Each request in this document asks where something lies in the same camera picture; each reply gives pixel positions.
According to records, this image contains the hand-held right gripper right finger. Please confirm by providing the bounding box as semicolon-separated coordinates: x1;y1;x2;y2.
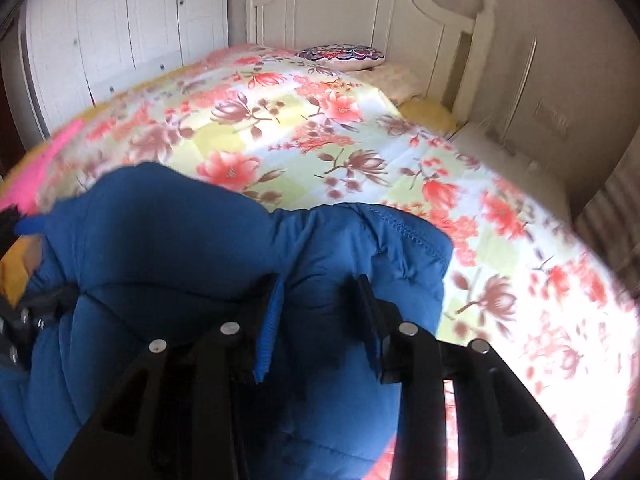
346;274;586;480

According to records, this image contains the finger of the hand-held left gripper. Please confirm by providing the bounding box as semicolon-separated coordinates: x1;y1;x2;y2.
0;282;82;373
0;207;25;257

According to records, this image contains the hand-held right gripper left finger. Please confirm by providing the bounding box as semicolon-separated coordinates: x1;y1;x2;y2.
54;272;286;480

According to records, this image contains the blue puffer jacket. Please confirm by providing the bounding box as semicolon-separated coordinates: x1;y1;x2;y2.
0;161;455;480

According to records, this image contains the yellow cloth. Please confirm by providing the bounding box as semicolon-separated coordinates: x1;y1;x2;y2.
0;237;43;306

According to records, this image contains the pink cloth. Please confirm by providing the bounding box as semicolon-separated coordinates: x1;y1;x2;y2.
0;119;83;211

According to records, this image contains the floral quilt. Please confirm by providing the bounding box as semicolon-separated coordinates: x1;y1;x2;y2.
0;42;636;476

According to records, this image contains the white wardrobe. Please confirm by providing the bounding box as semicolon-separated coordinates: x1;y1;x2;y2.
20;0;231;136

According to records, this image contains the yellow cushion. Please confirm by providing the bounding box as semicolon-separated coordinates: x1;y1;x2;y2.
397;97;463;133

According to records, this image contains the beige pillow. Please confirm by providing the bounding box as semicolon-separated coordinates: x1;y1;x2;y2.
347;62;423;103

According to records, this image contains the striped curtain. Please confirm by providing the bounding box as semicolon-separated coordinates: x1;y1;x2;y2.
575;157;640;281

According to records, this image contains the patterned round cushion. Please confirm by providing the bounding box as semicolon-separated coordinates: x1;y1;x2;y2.
295;44;387;73

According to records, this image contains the white wooden headboard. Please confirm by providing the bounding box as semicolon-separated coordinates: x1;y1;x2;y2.
245;0;497;113

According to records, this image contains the wall socket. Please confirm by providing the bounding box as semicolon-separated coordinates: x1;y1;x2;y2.
535;100;571;136

